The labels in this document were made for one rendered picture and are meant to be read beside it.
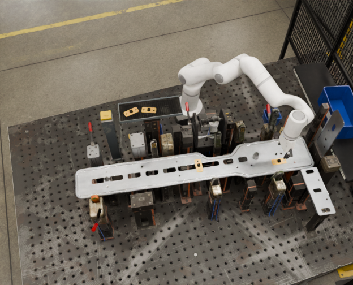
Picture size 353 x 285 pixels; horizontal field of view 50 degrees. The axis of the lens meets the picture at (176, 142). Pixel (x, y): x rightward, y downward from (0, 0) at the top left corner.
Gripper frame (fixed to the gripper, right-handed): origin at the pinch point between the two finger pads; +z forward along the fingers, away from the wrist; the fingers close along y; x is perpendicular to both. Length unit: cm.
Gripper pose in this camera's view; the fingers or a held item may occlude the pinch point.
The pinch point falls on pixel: (283, 150)
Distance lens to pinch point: 216.5
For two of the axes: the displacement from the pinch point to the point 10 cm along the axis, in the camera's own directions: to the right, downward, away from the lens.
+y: 1.6, 8.2, -5.4
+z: 0.1, 5.5, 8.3
